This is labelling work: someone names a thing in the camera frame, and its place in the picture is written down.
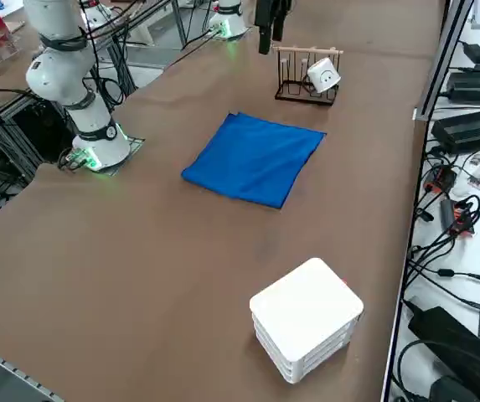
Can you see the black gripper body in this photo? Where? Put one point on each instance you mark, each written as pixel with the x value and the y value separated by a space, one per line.
pixel 273 8

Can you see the blue microfibre towel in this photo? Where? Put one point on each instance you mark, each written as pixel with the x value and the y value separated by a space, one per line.
pixel 256 159

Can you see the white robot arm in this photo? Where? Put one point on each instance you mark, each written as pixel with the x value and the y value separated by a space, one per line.
pixel 229 21
pixel 55 75

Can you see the white smiley cup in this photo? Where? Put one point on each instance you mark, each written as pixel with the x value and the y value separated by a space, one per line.
pixel 323 75

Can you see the white control box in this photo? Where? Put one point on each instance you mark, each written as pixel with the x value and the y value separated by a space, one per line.
pixel 97 17

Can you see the small black power adapter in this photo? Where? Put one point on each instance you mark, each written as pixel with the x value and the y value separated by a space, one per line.
pixel 475 52

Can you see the black power supply brick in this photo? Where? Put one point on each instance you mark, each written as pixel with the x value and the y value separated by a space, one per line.
pixel 478 86

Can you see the black finned power supply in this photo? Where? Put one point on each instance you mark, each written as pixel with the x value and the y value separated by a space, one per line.
pixel 470 130

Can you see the red and black connector block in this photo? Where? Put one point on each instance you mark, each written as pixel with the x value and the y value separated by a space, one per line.
pixel 440 180

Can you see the black adapter with orange plugs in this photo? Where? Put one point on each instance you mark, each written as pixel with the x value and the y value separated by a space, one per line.
pixel 457 218

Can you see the black bag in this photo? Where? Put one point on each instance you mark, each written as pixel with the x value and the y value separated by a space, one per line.
pixel 457 356

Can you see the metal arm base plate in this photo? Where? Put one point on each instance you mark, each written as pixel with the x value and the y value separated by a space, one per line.
pixel 137 142

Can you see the aluminium camera post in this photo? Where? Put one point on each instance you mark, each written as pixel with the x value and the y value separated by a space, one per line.
pixel 445 54

